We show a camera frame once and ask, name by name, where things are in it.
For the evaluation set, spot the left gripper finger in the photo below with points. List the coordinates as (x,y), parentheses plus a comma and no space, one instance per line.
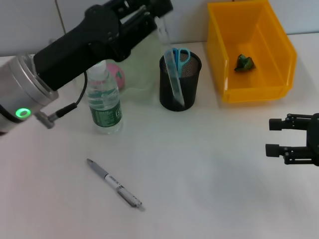
(142,30)
(159,6)

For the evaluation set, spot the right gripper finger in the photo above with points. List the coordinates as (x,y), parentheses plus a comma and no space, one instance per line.
(271,150)
(275,124)

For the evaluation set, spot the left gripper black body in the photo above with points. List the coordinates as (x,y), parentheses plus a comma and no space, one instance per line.
(82,47)

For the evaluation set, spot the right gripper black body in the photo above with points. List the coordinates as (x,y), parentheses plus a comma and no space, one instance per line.
(314,139)

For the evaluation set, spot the pink toy peach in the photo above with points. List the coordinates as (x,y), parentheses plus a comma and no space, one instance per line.
(117,74)

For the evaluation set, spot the light blue scissors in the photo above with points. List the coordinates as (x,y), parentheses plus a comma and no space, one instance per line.
(178,64)

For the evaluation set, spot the transparent plastic ruler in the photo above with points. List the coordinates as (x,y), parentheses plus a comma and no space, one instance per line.
(172,72)

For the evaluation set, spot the water bottle green label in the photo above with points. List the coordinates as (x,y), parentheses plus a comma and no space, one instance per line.
(104,99)

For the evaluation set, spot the green plastic wrapper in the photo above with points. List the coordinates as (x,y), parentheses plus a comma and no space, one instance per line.
(245,63)

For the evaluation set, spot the grey pen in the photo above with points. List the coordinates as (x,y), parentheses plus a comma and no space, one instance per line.
(112,181)

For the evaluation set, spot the green translucent fruit bowl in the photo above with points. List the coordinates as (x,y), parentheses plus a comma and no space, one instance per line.
(142,69)

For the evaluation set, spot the black mesh pen holder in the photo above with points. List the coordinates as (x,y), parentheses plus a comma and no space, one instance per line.
(194,94)

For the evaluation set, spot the yellow plastic bin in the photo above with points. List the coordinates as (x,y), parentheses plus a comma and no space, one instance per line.
(269,82)

